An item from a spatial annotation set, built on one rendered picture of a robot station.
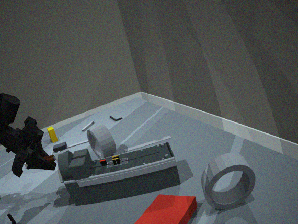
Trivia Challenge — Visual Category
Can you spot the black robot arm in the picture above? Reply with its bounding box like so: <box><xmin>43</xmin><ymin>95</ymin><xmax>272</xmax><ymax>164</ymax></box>
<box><xmin>0</xmin><ymin>93</ymin><xmax>39</xmax><ymax>149</ymax></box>

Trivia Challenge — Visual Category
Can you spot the yellow rectangular block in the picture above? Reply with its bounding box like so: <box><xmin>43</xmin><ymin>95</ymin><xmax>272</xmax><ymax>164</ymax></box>
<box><xmin>47</xmin><ymin>126</ymin><xmax>58</xmax><ymax>143</ymax></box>

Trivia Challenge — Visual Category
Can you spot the grey cylinder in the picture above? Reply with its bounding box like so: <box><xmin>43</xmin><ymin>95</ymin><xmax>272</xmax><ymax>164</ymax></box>
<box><xmin>201</xmin><ymin>153</ymin><xmax>256</xmax><ymax>209</ymax></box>
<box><xmin>87</xmin><ymin>124</ymin><xmax>116</xmax><ymax>159</ymax></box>

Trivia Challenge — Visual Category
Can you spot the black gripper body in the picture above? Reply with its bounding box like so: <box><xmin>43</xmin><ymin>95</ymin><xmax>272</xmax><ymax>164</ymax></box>
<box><xmin>4</xmin><ymin>128</ymin><xmax>44</xmax><ymax>177</ymax></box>

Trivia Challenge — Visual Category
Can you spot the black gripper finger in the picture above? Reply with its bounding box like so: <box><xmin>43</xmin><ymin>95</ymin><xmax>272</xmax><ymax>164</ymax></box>
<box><xmin>36</xmin><ymin>140</ymin><xmax>56</xmax><ymax>167</ymax></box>
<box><xmin>27</xmin><ymin>148</ymin><xmax>55</xmax><ymax>171</ymax></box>

